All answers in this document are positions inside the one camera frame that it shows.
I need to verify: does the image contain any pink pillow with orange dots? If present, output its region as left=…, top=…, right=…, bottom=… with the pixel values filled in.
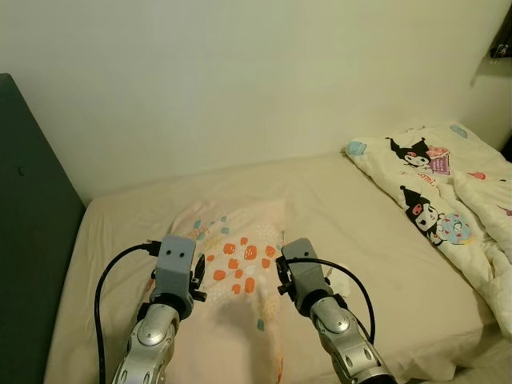
left=164, top=200, right=289, bottom=384

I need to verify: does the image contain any cream cartoon print blanket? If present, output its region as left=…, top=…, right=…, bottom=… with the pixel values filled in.
left=346, top=122, right=512, bottom=337

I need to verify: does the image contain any cream sheeted mattress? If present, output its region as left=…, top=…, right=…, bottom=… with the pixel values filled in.
left=44, top=152, right=512, bottom=384

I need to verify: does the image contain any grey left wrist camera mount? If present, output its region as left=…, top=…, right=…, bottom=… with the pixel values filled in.
left=156, top=236, right=197, bottom=297

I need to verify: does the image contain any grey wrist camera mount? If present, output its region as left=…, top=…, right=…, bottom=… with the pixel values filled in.
left=282, top=238, right=333, bottom=309
left=156, top=236, right=197, bottom=297

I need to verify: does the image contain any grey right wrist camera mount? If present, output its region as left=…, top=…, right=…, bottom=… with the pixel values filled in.
left=282, top=238, right=333, bottom=309

